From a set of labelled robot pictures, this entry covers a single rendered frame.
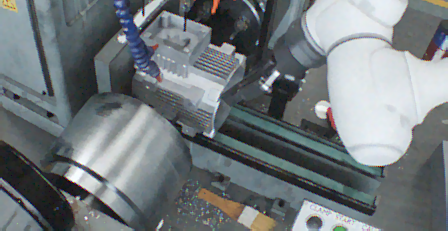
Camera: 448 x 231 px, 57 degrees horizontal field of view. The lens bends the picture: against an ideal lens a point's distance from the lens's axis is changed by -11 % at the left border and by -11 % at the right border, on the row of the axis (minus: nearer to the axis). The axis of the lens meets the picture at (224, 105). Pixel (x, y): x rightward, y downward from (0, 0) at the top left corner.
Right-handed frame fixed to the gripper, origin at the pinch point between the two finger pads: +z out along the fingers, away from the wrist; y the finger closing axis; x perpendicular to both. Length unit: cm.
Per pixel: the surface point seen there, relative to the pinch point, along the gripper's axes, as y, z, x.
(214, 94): 0.9, 3.5, -2.8
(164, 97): 2.7, 13.1, -9.4
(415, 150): -33, 2, 57
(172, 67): -0.8, 8.0, -12.5
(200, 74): -2.3, 5.4, -7.2
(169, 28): -9.5, 9.1, -18.4
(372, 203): -1.0, -2.3, 41.1
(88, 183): 33.5, 1.7, -12.8
